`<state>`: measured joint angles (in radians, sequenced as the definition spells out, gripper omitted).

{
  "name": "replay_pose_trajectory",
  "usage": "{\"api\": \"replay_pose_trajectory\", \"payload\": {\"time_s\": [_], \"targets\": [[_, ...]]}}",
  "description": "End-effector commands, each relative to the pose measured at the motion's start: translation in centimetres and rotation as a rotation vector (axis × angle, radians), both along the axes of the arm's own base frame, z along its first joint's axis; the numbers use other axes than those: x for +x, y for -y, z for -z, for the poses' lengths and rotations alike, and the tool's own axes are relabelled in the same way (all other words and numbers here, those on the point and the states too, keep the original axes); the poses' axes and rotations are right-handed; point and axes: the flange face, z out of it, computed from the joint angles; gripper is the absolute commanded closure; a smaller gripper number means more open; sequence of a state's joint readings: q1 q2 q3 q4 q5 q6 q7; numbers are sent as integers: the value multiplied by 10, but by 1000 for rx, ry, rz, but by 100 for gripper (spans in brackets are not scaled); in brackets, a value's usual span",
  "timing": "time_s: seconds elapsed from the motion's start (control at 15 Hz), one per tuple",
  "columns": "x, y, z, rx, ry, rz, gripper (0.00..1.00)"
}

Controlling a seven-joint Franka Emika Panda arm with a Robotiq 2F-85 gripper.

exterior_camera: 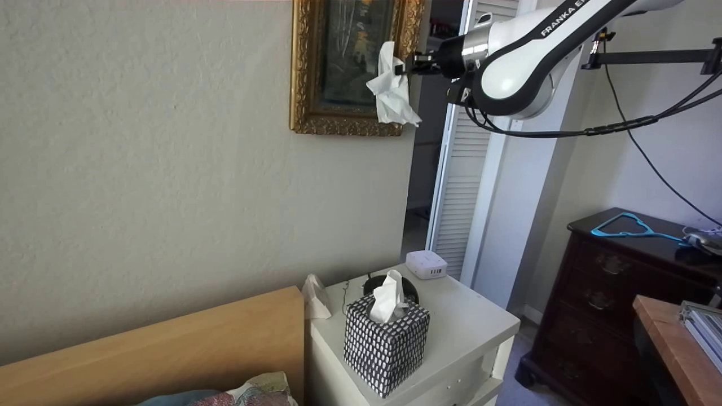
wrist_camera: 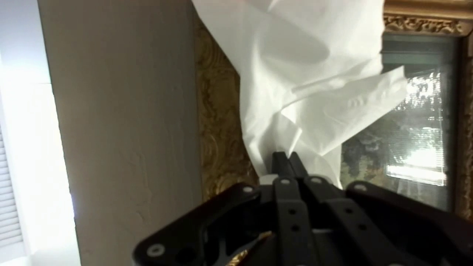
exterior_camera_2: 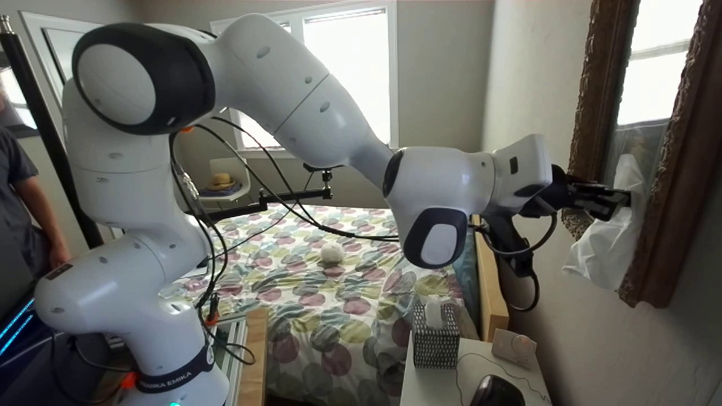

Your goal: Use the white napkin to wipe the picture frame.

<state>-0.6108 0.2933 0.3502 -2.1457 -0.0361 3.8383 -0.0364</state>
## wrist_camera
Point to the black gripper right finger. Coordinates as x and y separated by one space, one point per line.
393 226

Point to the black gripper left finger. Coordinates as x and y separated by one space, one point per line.
196 230

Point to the white paper napkin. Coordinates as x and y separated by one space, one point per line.
296 59

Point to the white louvre door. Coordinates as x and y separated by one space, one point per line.
9 196

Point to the ornate gold picture frame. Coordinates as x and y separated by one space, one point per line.
222 122

